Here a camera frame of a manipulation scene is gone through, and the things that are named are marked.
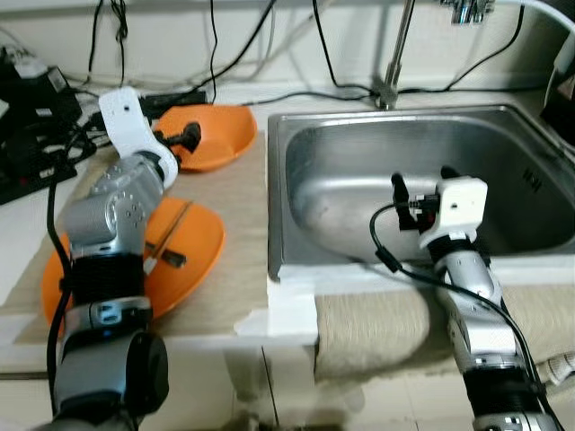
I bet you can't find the orange bowl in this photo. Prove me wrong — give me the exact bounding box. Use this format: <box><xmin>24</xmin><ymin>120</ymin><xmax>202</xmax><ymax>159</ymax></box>
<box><xmin>153</xmin><ymin>103</ymin><xmax>259</xmax><ymax>173</ymax></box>

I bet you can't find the orange plate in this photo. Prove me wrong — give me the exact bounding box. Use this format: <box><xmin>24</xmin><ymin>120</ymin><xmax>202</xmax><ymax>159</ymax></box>
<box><xmin>40</xmin><ymin>198</ymin><xmax>226</xmax><ymax>324</ymax></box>

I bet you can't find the black power adapter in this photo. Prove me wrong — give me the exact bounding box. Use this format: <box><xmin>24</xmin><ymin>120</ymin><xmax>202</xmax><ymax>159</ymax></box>
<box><xmin>139</xmin><ymin>87</ymin><xmax>209</xmax><ymax>118</ymax></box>

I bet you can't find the stainless steel sink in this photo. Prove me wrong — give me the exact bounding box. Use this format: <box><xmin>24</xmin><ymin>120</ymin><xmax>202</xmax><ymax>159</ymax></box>
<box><xmin>267</xmin><ymin>103</ymin><xmax>575</xmax><ymax>284</ymax></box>

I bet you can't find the beige woven mat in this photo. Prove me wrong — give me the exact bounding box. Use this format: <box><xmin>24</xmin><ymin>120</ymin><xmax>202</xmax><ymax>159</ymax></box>
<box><xmin>0</xmin><ymin>130</ymin><xmax>270</xmax><ymax>340</ymax></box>

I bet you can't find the beige cloth towel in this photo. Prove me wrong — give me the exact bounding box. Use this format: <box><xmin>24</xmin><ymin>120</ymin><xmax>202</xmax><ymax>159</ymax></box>
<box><xmin>314</xmin><ymin>286</ymin><xmax>575</xmax><ymax>383</ymax></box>

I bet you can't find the black appliance with warning sticker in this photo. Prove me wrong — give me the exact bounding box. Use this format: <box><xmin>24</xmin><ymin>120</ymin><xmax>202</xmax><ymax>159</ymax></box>
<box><xmin>542</xmin><ymin>40</ymin><xmax>575</xmax><ymax>127</ymax></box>

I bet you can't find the black battery charger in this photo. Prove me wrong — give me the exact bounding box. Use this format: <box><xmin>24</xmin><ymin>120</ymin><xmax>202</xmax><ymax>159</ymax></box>
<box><xmin>0</xmin><ymin>49</ymin><xmax>84</xmax><ymax>136</ymax></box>

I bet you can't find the chrome water valve fitting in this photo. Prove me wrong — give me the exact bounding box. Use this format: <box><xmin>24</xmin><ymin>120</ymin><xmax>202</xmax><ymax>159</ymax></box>
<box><xmin>440</xmin><ymin>0</ymin><xmax>495</xmax><ymax>26</ymax></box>

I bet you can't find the white base cabinet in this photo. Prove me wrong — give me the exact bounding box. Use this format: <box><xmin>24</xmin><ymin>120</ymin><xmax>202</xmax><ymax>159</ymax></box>
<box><xmin>0</xmin><ymin>337</ymin><xmax>575</xmax><ymax>431</ymax></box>

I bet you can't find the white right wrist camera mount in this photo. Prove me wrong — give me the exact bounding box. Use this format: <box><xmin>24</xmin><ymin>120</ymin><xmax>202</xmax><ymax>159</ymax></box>
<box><xmin>416</xmin><ymin>178</ymin><xmax>489</xmax><ymax>251</ymax></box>

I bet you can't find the black wall cable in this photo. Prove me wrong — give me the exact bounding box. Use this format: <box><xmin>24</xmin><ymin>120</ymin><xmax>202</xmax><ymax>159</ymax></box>
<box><xmin>207</xmin><ymin>0</ymin><xmax>219</xmax><ymax>104</ymax></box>
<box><xmin>180</xmin><ymin>0</ymin><xmax>278</xmax><ymax>91</ymax></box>
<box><xmin>400</xmin><ymin>0</ymin><xmax>527</xmax><ymax>93</ymax></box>
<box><xmin>312</xmin><ymin>0</ymin><xmax>380</xmax><ymax>95</ymax></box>

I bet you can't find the black adapter cord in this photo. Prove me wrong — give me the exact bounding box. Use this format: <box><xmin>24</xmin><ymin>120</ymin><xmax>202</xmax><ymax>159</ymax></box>
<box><xmin>207</xmin><ymin>88</ymin><xmax>378</xmax><ymax>107</ymax></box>

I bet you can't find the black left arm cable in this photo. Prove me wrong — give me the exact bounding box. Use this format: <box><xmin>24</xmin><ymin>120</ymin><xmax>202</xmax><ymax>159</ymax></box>
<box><xmin>43</xmin><ymin>135</ymin><xmax>91</xmax><ymax>405</ymax></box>

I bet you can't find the white water hose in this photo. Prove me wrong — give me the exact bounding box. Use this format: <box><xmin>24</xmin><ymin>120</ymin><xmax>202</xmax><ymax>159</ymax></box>
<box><xmin>494</xmin><ymin>0</ymin><xmax>575</xmax><ymax>37</ymax></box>

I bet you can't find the dark cabinet handle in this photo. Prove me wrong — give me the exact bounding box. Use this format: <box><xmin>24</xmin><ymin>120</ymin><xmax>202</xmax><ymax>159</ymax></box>
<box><xmin>0</xmin><ymin>368</ymin><xmax>55</xmax><ymax>382</ymax></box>

